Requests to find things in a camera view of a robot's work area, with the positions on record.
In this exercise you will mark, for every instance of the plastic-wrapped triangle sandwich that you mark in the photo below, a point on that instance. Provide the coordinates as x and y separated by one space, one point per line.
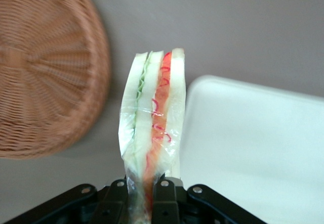
152 107

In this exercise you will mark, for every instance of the cream white plastic tray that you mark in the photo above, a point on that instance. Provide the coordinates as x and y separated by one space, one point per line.
253 138

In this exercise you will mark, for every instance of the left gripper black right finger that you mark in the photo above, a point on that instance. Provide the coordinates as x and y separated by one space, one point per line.
165 203

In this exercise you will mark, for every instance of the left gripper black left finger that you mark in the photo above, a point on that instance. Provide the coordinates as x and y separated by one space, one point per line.
114 203

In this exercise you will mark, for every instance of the large brown wicker basket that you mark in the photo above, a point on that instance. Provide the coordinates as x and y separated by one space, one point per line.
45 69

